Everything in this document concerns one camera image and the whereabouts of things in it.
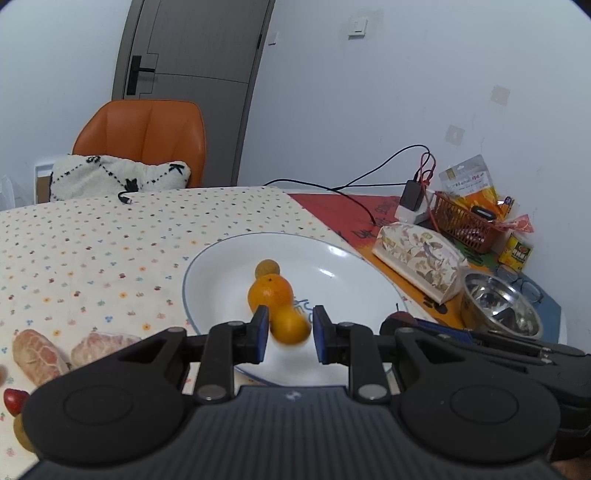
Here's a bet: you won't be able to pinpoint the dotted white tablecloth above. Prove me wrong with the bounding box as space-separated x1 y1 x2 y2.
0 187 402 464

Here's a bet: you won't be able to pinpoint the brown panel white frame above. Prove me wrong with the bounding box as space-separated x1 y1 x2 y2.
34 161 58 204

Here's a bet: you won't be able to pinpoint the clear plastic bag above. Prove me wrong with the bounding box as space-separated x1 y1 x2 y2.
0 175 24 208

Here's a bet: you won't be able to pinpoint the red orange printed mat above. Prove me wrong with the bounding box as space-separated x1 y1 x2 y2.
288 193 568 344

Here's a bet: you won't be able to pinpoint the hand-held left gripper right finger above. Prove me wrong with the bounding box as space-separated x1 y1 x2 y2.
312 305 468 402

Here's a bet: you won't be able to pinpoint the yellow small box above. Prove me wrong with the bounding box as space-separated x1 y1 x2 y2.
501 233 533 271

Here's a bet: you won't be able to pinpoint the grey door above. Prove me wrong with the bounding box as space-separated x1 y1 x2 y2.
112 0 277 188

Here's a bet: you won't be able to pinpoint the dark red round fruit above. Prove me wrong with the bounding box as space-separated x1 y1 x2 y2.
387 303 416 329

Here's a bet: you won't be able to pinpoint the peeled pomelo segment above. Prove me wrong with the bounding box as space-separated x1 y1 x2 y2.
70 330 144 370
11 329 72 387

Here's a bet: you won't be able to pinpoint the orange snack packet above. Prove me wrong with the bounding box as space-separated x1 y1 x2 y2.
462 185 502 215

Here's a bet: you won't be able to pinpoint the clear snack packet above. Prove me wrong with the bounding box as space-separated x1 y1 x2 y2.
438 154 499 204

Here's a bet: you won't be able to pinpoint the red cable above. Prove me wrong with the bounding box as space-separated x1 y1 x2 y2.
417 152 438 232

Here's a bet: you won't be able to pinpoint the white patterned cushion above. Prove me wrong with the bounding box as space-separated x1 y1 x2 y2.
49 154 191 202

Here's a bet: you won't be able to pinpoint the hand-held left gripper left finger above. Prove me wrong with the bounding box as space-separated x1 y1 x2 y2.
111 305 270 403

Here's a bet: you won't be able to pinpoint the white power strip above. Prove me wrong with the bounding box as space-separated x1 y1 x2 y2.
394 189 437 225

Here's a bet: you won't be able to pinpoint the brown plastic basket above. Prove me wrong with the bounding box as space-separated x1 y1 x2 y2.
433 191 509 254

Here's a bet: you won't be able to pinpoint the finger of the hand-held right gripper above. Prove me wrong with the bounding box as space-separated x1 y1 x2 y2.
379 318 555 366

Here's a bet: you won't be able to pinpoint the large orange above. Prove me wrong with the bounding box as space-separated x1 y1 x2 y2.
247 274 294 320

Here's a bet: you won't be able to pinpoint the eyeglasses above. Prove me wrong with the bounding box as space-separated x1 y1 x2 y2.
496 264 543 304

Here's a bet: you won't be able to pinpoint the small red round fruit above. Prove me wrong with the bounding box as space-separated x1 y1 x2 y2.
4 388 29 413

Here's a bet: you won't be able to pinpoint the black charger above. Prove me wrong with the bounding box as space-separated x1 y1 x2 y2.
399 180 426 210

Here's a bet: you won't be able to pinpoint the orange chair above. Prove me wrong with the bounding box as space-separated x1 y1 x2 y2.
72 100 207 189

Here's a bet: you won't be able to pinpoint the red orange candy wrapper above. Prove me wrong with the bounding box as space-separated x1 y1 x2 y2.
496 215 534 234

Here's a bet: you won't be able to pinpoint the floral tissue box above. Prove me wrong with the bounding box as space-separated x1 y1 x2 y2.
372 222 469 304

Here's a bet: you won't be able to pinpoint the medium orange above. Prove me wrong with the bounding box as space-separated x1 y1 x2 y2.
270 305 311 346

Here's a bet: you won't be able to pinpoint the black door handle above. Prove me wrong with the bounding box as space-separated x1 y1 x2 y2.
127 55 158 97

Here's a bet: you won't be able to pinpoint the white round plate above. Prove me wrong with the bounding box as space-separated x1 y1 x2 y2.
182 232 409 387

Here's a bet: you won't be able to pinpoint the steel bowl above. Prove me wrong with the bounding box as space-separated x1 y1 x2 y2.
461 272 544 340

